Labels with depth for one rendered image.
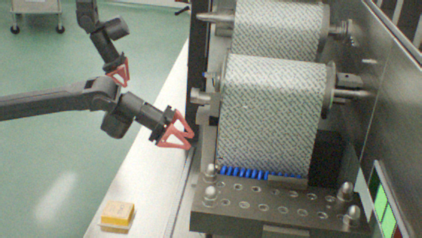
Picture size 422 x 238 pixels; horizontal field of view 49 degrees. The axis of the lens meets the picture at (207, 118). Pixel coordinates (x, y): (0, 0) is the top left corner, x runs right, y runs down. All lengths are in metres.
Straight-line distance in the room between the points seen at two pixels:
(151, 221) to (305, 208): 0.39
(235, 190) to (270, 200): 0.09
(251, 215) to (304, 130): 0.25
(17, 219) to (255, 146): 1.80
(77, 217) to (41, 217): 0.19
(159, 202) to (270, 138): 0.36
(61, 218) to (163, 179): 1.39
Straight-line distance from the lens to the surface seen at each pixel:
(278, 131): 1.15
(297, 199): 1.13
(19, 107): 1.22
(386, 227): 0.88
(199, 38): 1.42
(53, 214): 2.73
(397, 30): 1.00
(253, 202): 1.10
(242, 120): 1.14
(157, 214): 1.25
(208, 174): 1.13
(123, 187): 1.34
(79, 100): 1.15
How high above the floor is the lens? 1.68
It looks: 27 degrees down
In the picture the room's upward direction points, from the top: 5 degrees clockwise
